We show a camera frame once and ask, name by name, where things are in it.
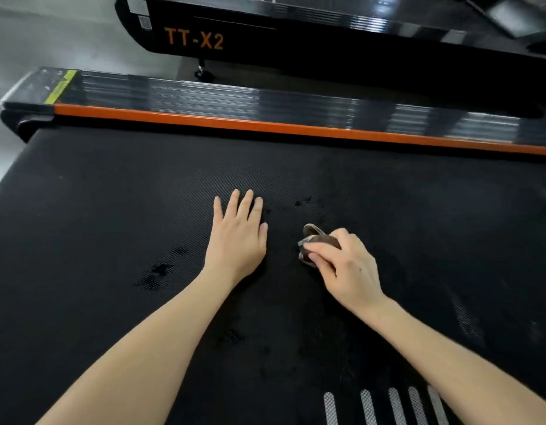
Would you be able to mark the person's left hand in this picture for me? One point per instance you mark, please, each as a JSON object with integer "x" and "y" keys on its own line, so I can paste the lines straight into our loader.
{"x": 235, "y": 247}

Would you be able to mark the person's right hand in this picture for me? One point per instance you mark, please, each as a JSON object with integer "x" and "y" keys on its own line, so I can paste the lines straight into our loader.
{"x": 350, "y": 272}

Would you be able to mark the person's left middle finger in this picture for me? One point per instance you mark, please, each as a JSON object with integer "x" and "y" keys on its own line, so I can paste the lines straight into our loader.
{"x": 245, "y": 207}

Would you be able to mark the person's left thumb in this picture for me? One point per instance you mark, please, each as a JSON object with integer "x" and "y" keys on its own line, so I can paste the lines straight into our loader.
{"x": 262, "y": 238}

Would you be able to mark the person's left little finger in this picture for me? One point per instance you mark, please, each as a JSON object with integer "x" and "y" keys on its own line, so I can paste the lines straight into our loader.
{"x": 218, "y": 212}

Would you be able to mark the person's right thumb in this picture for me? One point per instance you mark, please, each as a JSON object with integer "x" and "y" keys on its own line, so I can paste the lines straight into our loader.
{"x": 321, "y": 267}

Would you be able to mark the brown grey cleaning cloth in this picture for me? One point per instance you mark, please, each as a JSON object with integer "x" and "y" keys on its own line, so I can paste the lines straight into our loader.
{"x": 317, "y": 238}

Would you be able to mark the person's right forearm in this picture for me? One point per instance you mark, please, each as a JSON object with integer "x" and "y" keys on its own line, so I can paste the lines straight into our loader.
{"x": 450, "y": 367}

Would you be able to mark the person's left forearm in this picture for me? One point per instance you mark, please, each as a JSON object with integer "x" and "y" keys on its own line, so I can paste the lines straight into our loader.
{"x": 153, "y": 349}

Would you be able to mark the black treadmill with orange trim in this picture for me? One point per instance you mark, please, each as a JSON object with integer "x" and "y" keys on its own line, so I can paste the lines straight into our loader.
{"x": 122, "y": 243}

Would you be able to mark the black treadmill foot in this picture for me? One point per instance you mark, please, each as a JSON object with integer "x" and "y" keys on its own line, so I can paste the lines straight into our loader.
{"x": 203, "y": 74}

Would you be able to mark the black treadmill with orange lettering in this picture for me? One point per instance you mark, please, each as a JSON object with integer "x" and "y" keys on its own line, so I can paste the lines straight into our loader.
{"x": 326, "y": 37}

